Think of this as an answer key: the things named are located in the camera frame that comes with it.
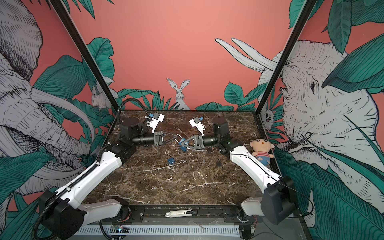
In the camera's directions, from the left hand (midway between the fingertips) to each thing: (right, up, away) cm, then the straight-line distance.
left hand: (176, 137), depth 64 cm
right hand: (+3, -4, 0) cm, 5 cm away
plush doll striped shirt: (+49, -9, +26) cm, 56 cm away
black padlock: (+23, -19, +28) cm, 41 cm away
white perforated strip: (+15, -46, +6) cm, 48 cm away
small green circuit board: (-26, -45, +6) cm, 53 cm away
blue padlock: (+3, -5, +1) cm, 6 cm away
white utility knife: (+1, -40, +10) cm, 41 cm away
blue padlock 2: (-7, -17, +28) cm, 34 cm away
